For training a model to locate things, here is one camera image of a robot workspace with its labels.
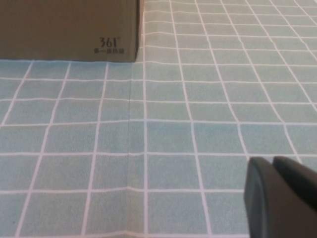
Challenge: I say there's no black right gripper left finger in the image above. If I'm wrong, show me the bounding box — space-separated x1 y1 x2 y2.
243 156 317 238

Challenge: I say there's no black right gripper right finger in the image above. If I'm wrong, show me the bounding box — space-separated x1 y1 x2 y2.
272 155 317 199

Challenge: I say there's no brown cardboard shoe box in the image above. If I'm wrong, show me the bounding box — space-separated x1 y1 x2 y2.
0 0 139 62

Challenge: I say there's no green white checkered tablecloth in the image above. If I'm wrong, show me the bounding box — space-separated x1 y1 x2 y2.
0 0 317 238

